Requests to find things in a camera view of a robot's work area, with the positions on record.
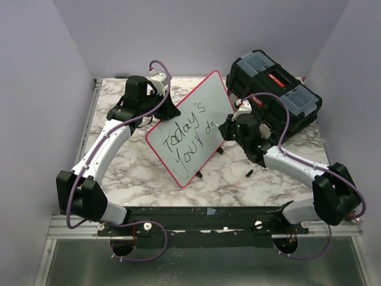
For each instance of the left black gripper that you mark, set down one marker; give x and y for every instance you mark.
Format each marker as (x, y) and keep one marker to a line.
(169, 110)

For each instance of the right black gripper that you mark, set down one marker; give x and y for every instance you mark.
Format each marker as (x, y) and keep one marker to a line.
(225, 127)

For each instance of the black marker cap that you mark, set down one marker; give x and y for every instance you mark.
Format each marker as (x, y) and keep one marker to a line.
(249, 173)

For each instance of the pink-framed whiteboard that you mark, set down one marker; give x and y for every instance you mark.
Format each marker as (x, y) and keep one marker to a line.
(185, 143)

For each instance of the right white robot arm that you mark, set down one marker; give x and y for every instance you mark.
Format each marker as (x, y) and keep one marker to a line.
(335, 195)

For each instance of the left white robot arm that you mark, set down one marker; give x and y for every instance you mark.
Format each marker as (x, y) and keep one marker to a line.
(79, 190)

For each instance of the black red toolbox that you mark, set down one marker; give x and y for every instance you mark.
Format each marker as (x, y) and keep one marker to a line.
(274, 90)

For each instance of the brass pipe fitting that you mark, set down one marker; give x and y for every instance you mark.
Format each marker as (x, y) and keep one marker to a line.
(353, 219)

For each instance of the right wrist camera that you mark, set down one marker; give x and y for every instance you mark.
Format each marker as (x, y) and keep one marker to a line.
(242, 107)

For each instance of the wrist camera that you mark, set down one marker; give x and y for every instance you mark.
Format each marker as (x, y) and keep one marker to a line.
(160, 81)
(242, 107)

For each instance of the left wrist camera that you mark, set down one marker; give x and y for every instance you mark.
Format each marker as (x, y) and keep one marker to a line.
(160, 81)

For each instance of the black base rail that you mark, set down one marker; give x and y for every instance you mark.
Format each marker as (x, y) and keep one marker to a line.
(199, 227)

